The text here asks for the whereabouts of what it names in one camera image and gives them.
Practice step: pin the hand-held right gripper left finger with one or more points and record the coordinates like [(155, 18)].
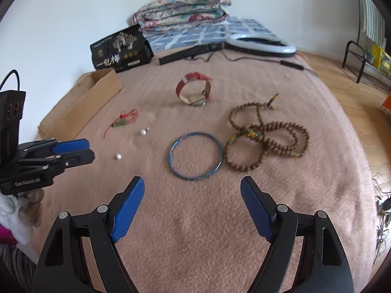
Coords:
[(129, 207)]

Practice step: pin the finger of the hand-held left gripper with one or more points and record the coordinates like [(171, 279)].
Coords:
[(81, 158), (71, 145)]

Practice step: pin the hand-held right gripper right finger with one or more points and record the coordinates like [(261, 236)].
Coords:
[(256, 207)]

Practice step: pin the pearl earring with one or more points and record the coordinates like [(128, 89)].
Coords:
[(118, 157), (143, 132)]

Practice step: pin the brown cardboard box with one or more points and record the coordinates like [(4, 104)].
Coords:
[(88, 97)]

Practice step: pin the blue bangle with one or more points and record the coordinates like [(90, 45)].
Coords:
[(172, 155)]

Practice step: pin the person's left hand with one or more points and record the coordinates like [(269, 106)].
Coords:
[(32, 209)]

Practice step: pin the pink blanket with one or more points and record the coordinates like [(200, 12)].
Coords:
[(198, 219)]

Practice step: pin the black snack bag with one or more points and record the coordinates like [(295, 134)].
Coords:
[(120, 50)]

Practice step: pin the striped dark cloth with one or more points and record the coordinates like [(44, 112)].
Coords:
[(15, 268)]

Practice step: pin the black folded tripod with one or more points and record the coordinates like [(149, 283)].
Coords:
[(189, 53)]

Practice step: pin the blue checked bed sheet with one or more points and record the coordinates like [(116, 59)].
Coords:
[(195, 35)]

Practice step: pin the orange packet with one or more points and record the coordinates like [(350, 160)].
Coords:
[(386, 102)]

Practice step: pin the folded floral quilt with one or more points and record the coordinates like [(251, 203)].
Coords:
[(183, 9)]

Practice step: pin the black shoe rack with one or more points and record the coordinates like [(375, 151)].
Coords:
[(351, 55)]

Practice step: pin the small green pot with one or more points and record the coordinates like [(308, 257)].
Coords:
[(369, 57)]

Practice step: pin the yellow box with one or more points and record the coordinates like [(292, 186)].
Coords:
[(381, 59)]

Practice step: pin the black clothes rack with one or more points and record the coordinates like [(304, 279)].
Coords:
[(360, 21)]

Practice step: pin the striped hanging cloth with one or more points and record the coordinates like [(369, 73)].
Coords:
[(372, 18)]

